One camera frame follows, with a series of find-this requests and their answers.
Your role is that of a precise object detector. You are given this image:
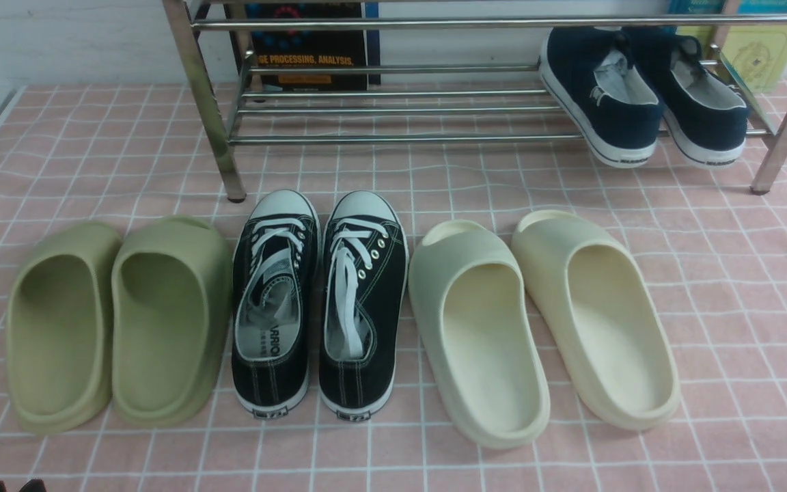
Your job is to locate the right navy canvas shoe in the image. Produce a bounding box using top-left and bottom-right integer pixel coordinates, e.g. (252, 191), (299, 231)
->
(622, 26), (749, 170)

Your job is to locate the left cream foam slipper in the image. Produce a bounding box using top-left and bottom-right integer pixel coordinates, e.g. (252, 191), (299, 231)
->
(407, 220), (550, 449)

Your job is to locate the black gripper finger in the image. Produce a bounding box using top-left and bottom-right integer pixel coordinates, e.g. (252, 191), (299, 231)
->
(19, 478), (47, 492)

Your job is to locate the cream foam slipper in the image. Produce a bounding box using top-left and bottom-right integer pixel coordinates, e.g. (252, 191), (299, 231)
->
(511, 210), (681, 431)
(407, 220), (550, 449)

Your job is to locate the left olive green slipper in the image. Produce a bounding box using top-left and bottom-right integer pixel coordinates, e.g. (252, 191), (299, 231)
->
(5, 221), (122, 435)

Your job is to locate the right cream foam slipper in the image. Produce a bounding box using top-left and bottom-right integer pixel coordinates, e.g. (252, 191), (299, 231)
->
(511, 210), (681, 431)

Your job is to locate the olive green slipper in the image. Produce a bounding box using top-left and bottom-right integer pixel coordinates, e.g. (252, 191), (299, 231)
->
(111, 216), (232, 427)
(5, 221), (122, 435)

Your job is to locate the dark image processing book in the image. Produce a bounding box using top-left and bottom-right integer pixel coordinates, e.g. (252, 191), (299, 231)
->
(223, 3), (382, 92)

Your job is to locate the left navy canvas shoe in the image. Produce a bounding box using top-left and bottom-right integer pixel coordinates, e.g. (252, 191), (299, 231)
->
(538, 26), (664, 169)

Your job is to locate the right olive green slipper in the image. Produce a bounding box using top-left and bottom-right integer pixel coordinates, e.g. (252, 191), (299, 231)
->
(111, 216), (232, 427)

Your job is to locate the yellow teal book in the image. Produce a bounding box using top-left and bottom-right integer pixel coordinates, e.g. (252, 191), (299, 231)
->
(667, 1), (787, 93)

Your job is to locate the navy canvas shoe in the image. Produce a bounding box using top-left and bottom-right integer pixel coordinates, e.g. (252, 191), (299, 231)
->
(622, 26), (749, 170)
(538, 26), (664, 169)

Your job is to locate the black canvas sneaker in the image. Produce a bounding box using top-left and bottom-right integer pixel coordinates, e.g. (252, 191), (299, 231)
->
(318, 191), (409, 422)
(231, 189), (322, 420)

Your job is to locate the stainless steel shoe rack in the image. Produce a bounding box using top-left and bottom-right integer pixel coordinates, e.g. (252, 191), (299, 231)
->
(163, 1), (787, 203)

